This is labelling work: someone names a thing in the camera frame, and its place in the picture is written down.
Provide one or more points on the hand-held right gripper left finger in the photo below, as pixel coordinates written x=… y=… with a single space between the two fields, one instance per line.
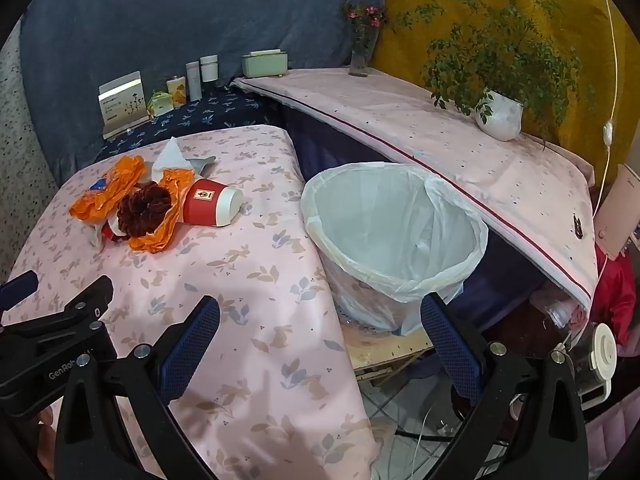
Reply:
x=192 y=345

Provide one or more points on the red garment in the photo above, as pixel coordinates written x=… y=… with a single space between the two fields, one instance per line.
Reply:
x=615 y=290

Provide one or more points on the blue backdrop cloth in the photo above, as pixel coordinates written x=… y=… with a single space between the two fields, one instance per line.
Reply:
x=175 y=20

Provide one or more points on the purple cloth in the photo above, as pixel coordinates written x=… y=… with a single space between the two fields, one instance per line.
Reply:
x=325 y=135

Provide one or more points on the tall white bottle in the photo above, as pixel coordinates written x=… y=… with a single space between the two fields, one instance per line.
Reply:
x=193 y=80

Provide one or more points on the white jar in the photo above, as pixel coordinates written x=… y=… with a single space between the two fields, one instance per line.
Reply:
x=209 y=67

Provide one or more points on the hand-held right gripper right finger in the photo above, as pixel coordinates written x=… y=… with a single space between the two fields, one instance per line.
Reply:
x=450 y=350

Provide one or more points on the waste bin with white liner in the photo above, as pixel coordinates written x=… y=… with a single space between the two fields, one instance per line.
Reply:
x=380 y=240

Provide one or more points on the yellow backdrop cloth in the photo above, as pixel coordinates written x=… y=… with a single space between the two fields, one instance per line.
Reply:
x=550 y=0

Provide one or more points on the pale pink panel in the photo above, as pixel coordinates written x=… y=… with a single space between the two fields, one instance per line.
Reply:
x=617 y=210

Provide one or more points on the white lidded appliance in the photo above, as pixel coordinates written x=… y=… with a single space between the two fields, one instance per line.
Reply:
x=597 y=355

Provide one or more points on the white plant pot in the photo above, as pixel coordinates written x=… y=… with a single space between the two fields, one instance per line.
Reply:
x=500 y=115

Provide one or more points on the yellow printed can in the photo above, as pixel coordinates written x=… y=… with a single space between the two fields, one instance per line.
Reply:
x=177 y=90

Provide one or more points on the glass vase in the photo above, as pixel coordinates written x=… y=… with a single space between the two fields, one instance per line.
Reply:
x=361 y=57

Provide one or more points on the green tissue box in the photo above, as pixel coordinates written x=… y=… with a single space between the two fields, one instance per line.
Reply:
x=266 y=62

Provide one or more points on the pink floral cloth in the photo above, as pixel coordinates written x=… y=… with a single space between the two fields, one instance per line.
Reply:
x=225 y=285

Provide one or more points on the wooden stool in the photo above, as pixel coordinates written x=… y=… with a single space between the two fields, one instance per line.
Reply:
x=385 y=355

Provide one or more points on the white tissue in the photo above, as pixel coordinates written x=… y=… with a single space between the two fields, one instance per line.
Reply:
x=167 y=157

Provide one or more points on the green leafy plant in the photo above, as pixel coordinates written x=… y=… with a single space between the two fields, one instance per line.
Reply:
x=500 y=45

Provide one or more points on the grey fabric pouch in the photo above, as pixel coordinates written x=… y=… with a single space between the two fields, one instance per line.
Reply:
x=202 y=162

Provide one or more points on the green packet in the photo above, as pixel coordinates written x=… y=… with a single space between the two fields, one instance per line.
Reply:
x=161 y=101

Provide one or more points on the navy floral cloth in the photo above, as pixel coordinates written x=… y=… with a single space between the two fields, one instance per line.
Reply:
x=210 y=115

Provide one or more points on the pink tablecloth with red stripe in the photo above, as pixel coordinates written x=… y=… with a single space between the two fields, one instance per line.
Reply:
x=450 y=125

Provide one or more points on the orange crumpled wrapper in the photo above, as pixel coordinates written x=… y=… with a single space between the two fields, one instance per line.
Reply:
x=172 y=190

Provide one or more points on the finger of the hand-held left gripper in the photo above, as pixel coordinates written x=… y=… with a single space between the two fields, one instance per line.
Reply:
x=82 y=305
x=19 y=286

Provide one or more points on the dark red scrunchie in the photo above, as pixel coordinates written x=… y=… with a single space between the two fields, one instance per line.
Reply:
x=145 y=207

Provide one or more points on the white card box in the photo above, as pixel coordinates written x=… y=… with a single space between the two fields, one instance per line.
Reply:
x=120 y=102

